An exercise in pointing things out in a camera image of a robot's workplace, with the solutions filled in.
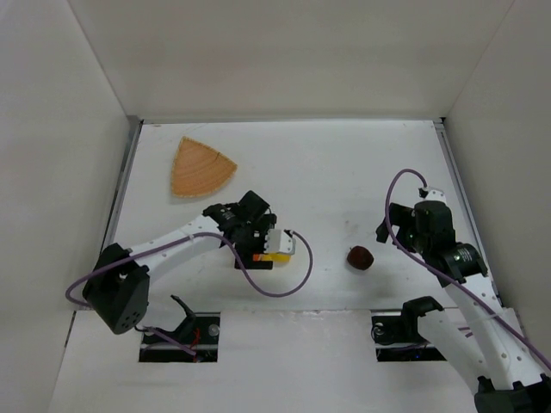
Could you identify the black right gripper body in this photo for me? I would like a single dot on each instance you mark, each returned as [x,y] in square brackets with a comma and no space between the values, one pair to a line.
[397,221]

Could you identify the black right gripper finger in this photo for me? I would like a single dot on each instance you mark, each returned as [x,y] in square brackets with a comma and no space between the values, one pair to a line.
[402,236]
[382,232]

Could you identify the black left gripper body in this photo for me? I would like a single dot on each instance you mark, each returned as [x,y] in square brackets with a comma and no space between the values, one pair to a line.
[252,248]

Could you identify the yellow fake pear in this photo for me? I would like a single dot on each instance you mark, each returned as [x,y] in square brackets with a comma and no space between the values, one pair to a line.
[278,258]

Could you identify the dark red fake apple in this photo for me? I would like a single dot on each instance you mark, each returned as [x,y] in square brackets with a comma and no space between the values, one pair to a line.
[360,258]

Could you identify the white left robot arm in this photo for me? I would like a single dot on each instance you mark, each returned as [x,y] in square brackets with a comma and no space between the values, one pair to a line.
[118,288]

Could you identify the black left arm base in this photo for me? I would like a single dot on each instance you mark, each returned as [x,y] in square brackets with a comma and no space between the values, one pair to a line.
[194,340]

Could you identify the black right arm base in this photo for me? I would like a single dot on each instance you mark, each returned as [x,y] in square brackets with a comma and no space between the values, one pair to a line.
[395,333]

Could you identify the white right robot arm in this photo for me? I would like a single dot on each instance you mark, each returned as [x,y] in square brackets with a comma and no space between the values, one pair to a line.
[498,368]

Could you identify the woven orange fruit basket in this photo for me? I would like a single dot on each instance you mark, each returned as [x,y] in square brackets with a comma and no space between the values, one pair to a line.
[199,170]

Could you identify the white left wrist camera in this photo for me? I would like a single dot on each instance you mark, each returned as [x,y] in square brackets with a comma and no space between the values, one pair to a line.
[279,242]

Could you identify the right aluminium table rail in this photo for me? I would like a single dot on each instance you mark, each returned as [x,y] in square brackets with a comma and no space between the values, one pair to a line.
[467,211]

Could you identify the aluminium table edge rail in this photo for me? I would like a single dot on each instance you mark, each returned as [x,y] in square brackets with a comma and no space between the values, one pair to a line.
[135,126]

